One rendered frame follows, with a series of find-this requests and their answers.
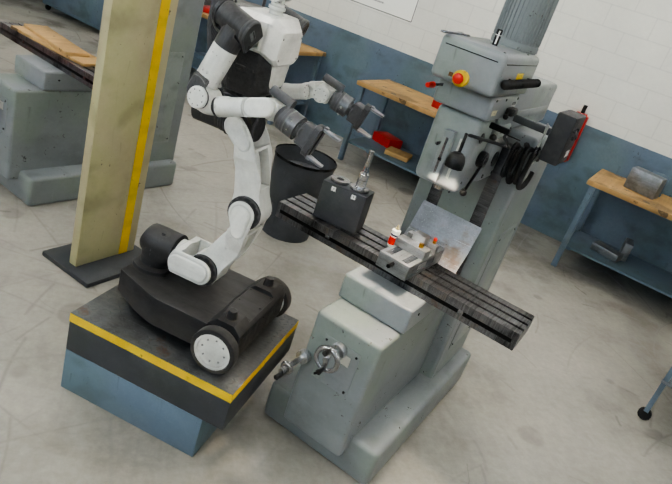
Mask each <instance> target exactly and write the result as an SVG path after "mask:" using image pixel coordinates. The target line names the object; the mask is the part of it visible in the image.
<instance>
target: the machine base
mask: <svg viewBox="0 0 672 484"><path fill-rule="evenodd" d="M470 357H471V353H470V352H469V351H467V350H466V349H464V348H462V347H461V348H460V349H459V350H458V351H457V352H456V353H455V354H454V356H453V357H452V358H451V359H450V360H449V361H448V362H447V363H446V364H445V365H444V366H443V367H442V368H441V369H440V370H439V371H438V372H437V373H436V374H435V375H434V376H433V377H432V378H429V377H427V376H425V375H424V374H422V373H420V372H419V373H418V374H417V375H416V376H415V377H414V378H413V379H412V380H411V381H410V382H409V383H408V384H407V385H405V386H404V387H403V388H402V389H401V390H400V391H399V392H398V393H397V394H396V395H395V396H394V397H393V398H392V399H391V400H390V401H389V402H388V403H387V404H386V405H385V406H384V407H383V408H382V409H381V410H380V411H379V412H378V413H377V414H376V415H375V416H374V417H373V418H372V419H371V420H370V421H369V422H368V423H366V424H365V425H364V426H363V427H362V428H361V429H360V430H359V431H358V432H357V433H356V434H355V435H354V436H353V438H352V439H351V441H350V444H349V446H348V448H347V450H346V451H345V452H344V453H343V454H341V455H340V456H337V455H335V454H334V453H332V452H331V451H330V450H328V449H327V448H325V447H324V446H323V445H321V444H320V443H319V442H317V441H316V440H314V439H313V438H312V437H310V436H309V435H308V434H306V433H305V432H304V431H302V430H301V429H299V428H298V427H297V426H295V425H294V424H293V423H291V422H290V421H288V420H287V419H286V418H285V417H284V413H285V410H286V407H287V404H288V401H289V398H290V395H291V392H292V389H293V386H294V383H295V380H296V377H297V374H298V371H299V368H300V365H301V364H299V365H297V366H296V367H294V368H293V371H292V373H291V374H284V375H283V376H282V377H280V378H279V379H278V380H275V381H274V382H273V384H272V387H271V390H270V393H269V396H268V399H267V403H266V406H265V409H264V410H265V413H266V414H267V415H269V416H270V417H271V418H273V419H274V420H275V421H277V422H278V423H279V424H281V425H282V426H284V427H285V428H286V429H288V430H289V431H290V432H292V433H293V434H294V435H296V436H297V437H298V438H300V439H301V440H302V441H304V442H305V443H307V444H308V445H309V446H311V447H312V448H313V449H315V450H316V451H317V452H319V453H320V454H321V455H323V456H324V457H325V458H327V459H328V460H330V461H331V462H332V463H334V464H335V465H336V466H338V467H339V468H340V469H342V470H343V471H344V472H346V473H347V474H349V475H350V476H351V477H353V478H354V479H355V480H357V481H358V482H359V483H361V484H368V483H369V482H370V480H371V479H372V478H373V477H374V476H375V475H376V474H377V472H378V471H379V470H380V469H381V468H382V467H383V466H384V464H385V463H386V462H387V461H388V460H389V459H390V458H391V456H392V455H393V454H394V453H395V452H396V451H397V450H398V448H399V447H400V446H401V445H402V444H403V443H404V442H405V440H406V439H407V438H408V437H409V436H410V435H411V434H412V432H413V431H414V430H415V429H416V428H417V427H418V426H419V424H420V423H421V422H422V421H423V420H424V419H425V417H426V416H427V415H428V414H429V413H430V412H431V411H432V409H433V408H434V407H435V406H436V405H437V404H438V403H439V401H440V400H441V399H442V398H443V397H444V396H445V395H446V393H447V392H448V391H449V390H450V389H451V388H452V387H453V385H454V384H455V383H456V382H457V381H458V380H459V379H460V377H461V376H462V373H463V371H464V369H465V367H466V365H467V363H468V361H469V359H470Z"/></svg>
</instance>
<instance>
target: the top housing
mask: <svg viewBox="0 0 672 484"><path fill-rule="evenodd" d="M492 43H493V41H492V40H490V39H487V38H480V37H473V36H470V37H467V36H464V35H456V34H448V33H447V34H445V35H444V37H443V39H442V42H441V44H440V47H439V50H438V53H437V56H436V58H435V61H434V64H433V67H432V74H433V75H434V76H436V77H439V78H441V79H444V80H446V81H449V82H451V83H453V82H452V77H450V76H448V74H449V72H453V74H454V73H455V72H456V71H458V70H465V71H466V72H468V74H469V77H470V79H469V82H468V84H467V85H466V86H464V88H466V89H469V90H471V91H474V92H476V93H479V94H481V95H484V96H486V97H498V96H507V95H516V94H524V93H525V92H526V91H527V89H528V88H525V89H512V90H503V89H502V88H501V82H502V81H504V80H509V79H511V80H520V79H527V78H529V79H532V78H533V75H534V73H535V71H536V68H537V66H538V64H539V58H538V57H537V56H535V55H531V54H528V53H524V52H521V51H518V50H515V49H512V48H509V47H506V46H503V45H501V44H498V45H497V46H494V45H492Z"/></svg>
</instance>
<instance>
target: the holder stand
mask: <svg viewBox="0 0 672 484"><path fill-rule="evenodd" d="M355 185H356V183H353V182H350V181H349V180H348V179H347V178H345V177H343V176H340V175H334V174H333V175H331V176H329V177H328V178H326V179H324V180H323V183H322V187H321V190H320V193H319V196H318V200H317V203H316V206H315V209H314V213H313V216H315V217H318V218H320V219H322V220H324V221H326V222H329V223H331V224H333V225H335V226H338V227H340V228H342V229H344V230H347V231H349V232H351V233H353V234H355V233H356V232H357V231H358V230H359V229H361V228H362V227H363V225H364V222H365V219H366V216H367V213H368V210H369V207H370V205H371V202H372V199H373V196H374V193H375V192H374V191H371V190H369V188H367V187H366V188H365V189H364V190H363V189H359V188H357V187H356V186H355Z"/></svg>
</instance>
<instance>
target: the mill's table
mask: <svg viewBox="0 0 672 484"><path fill-rule="evenodd" d="M317 200H318V199H316V198H314V197H312V196H311V195H309V194H307V193H306V194H302V195H301V196H300V195H299V196H295V197H294V198H293V197H292V198H288V199H287V200H281V201H279V204H278V207H277V211H276V214H275V216H276V217H278V218H280V219H282V220H283V221H285V222H287V223H289V224H290V225H292V226H294V227H296V228H297V229H299V230H301V231H303V232H304V233H306V234H308V235H310V236H311V237H313V238H315V239H317V240H319V241H320V242H322V243H324V244H326V245H327V246H329V247H331V248H333V249H334V250H336V251H338V252H340V253H341V254H343V255H345V256H347V257H348V258H350V259H352V260H354V261H355V262H357V263H359V264H361V265H362V266H364V267H366V268H368V269H369V270H371V271H373V272H375V273H376V274H378V275H380V276H382V277H383V278H385V279H387V280H389V281H390V282H392V283H394V284H396V285H397V286H399V287H401V288H403V289H404V290H406V291H408V292H410V293H411V294H413V295H415V296H417V297H418V298H420V299H422V300H424V301H425V302H427V303H429V304H431V305H432V306H434V307H436V308H438V309H439V310H441V311H443V312H445V313H447V314H448V315H450V316H452V317H454V318H455V319H457V320H459V321H461V322H462V323H464V324H466V325H468V326H469V327H471V328H473V329H475V330H476V331H478V332H480V333H482V334H483V335H485V336H487V337H489V338H490V339H492V340H494V341H496V342H497V343H499V344H501V345H503V346H504V347H506V348H508V349H510V350H511V351H512V350H513V349H514V348H515V347H516V345H517V344H518V343H519V341H520V340H521V339H522V338H523V336H524V335H525V334H526V332H527V331H528V329H529V327H530V325H531V323H532V321H533V319H534V317H535V316H534V315H532V314H530V313H528V312H526V311H524V310H522V309H521V308H519V307H517V306H515V305H513V304H511V303H509V302H508V301H506V300H504V299H502V298H500V297H498V296H496V295H495V294H493V293H491V292H489V291H487V290H485V289H483V288H482V287H480V286H478V285H476V284H474V283H472V282H470V281H469V280H467V279H465V278H463V277H461V276H459V275H457V274H455V273H454V272H452V271H450V270H448V269H446V268H444V267H442V266H441V265H439V264H437V263H436V264H434V265H432V266H431V267H429V268H427V269H425V270H423V271H422V272H420V273H418V274H416V275H414V276H413V277H411V278H409V279H407V280H405V281H403V280H401V279H399V278H398V277H396V276H394V275H393V274H391V273H389V272H388V271H386V270H384V269H382V268H381V267H379V266H377V265H376V261H377V258H378V255H379V253H380V251H381V250H383V249H385V248H387V247H389V246H388V245H387V243H388V240H389V237H387V236H385V235H383V234H381V233H379V232H377V231H376V230H374V229H372V228H370V227H368V226H366V225H363V227H362V228H361V229H359V230H358V231H357V232H356V233H355V234H353V233H351V232H349V231H347V230H344V229H342V228H340V227H338V226H335V225H333V224H331V223H329V222H326V221H324V220H322V219H320V218H318V217H315V216H313V213H314V209H315V206H316V203H317Z"/></svg>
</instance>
